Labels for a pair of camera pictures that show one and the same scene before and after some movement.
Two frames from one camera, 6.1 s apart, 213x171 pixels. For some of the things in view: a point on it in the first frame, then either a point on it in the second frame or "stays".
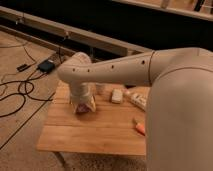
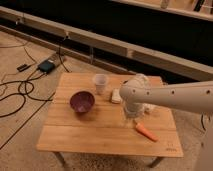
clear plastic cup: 100,88 stays
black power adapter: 46,66 stays
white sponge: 117,96 stays
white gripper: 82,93 → 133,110
